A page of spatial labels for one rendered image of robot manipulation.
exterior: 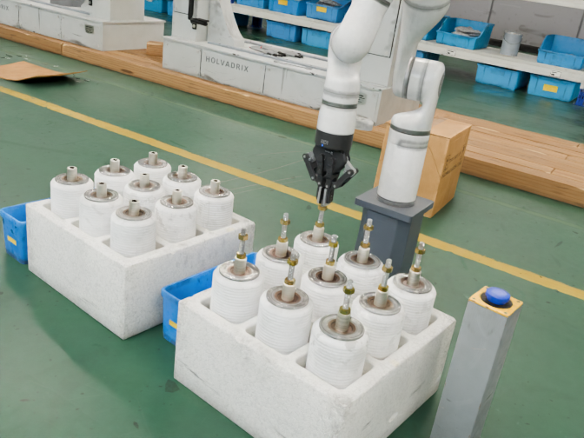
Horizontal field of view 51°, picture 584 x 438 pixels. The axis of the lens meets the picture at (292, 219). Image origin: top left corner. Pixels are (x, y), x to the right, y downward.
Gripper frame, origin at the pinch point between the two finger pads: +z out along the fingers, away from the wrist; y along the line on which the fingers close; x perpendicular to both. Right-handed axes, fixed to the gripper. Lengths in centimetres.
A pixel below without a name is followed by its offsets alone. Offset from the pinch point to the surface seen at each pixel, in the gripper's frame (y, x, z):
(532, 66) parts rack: -94, 424, 14
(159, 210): -32.2, -16.2, 11.2
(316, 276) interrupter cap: 10.1, -14.0, 9.9
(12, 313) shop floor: -48, -43, 35
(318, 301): 13.2, -16.8, 12.9
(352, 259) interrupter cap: 10.4, -2.1, 10.0
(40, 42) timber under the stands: -327, 130, 31
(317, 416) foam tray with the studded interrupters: 26.0, -32.2, 22.1
